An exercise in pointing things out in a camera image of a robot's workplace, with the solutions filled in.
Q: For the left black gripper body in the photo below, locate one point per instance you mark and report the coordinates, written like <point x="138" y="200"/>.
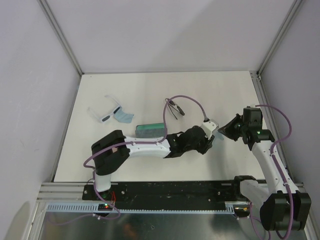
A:
<point x="201" y="146"/>

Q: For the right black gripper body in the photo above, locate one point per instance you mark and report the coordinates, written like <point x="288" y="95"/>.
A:
<point x="243" y="127"/>

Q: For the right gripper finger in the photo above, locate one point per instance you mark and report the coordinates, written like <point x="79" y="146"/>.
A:
<point x="233" y="133"/>
<point x="235" y="122"/>

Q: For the blue glasses case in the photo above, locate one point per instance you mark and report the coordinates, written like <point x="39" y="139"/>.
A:
<point x="152" y="130"/>

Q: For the light blue cleaning cloth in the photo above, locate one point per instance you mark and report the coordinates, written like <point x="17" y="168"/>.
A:
<point x="220" y="136"/>

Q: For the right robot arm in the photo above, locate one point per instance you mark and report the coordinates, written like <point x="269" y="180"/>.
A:
<point x="282" y="206"/>

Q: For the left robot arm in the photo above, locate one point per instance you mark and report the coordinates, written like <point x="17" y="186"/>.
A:
<point x="111" y="151"/>

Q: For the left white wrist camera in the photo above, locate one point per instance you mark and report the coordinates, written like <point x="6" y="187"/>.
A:
<point x="209" y="127"/>

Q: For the black frame sunglasses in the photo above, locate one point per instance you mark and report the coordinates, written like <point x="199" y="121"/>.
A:
<point x="174" y="107"/>

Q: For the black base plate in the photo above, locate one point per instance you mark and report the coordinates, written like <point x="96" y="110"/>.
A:
<point x="160" y="193"/>

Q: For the right aluminium frame post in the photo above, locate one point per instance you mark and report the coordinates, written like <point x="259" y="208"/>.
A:
<point x="281" y="33"/>

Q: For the aluminium frame post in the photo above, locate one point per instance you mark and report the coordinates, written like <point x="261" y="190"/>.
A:
<point x="52" y="20"/>
<point x="281" y="33"/>

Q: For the white frame sunglasses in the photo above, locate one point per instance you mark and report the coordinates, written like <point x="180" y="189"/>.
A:
<point x="104" y="110"/>

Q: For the aluminium front rail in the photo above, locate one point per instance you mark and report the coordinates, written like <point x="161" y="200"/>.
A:
<point x="60" y="192"/>

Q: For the grey slotted cable duct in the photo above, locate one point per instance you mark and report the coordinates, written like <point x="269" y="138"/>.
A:
<point x="102" y="208"/>

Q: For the left aluminium frame post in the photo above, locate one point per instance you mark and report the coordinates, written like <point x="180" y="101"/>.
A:
<point x="52" y="20"/>

